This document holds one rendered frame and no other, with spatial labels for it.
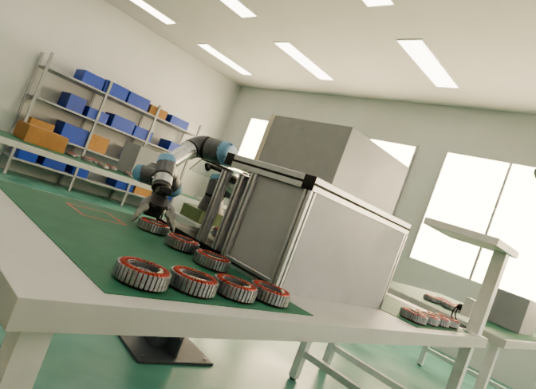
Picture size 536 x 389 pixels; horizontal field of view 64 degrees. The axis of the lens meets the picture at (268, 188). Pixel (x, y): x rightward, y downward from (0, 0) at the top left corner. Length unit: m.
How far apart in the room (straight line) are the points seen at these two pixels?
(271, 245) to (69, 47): 7.31
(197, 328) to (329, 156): 0.78
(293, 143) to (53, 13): 7.09
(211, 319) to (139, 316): 0.16
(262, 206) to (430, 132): 5.69
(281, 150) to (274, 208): 0.28
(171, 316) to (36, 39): 7.60
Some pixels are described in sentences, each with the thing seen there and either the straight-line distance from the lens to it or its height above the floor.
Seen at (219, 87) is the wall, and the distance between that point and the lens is 9.83.
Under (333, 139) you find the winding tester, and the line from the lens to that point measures 1.45.
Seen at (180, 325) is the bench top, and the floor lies 0.72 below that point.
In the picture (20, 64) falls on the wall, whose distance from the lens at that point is 8.17.
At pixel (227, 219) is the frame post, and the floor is 0.89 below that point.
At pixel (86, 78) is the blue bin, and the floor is 1.86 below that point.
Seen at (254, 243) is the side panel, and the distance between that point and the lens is 1.41.
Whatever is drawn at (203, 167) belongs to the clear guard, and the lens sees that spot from 1.83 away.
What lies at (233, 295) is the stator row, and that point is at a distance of 1.01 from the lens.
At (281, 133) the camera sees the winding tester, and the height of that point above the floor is 1.25.
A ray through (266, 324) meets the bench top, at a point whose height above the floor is 0.74.
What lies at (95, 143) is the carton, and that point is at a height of 0.90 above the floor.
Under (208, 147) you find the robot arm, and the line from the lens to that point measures 2.11.
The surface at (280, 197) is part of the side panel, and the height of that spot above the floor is 1.02.
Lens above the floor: 0.99
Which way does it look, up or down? 2 degrees up
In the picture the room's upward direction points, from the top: 21 degrees clockwise
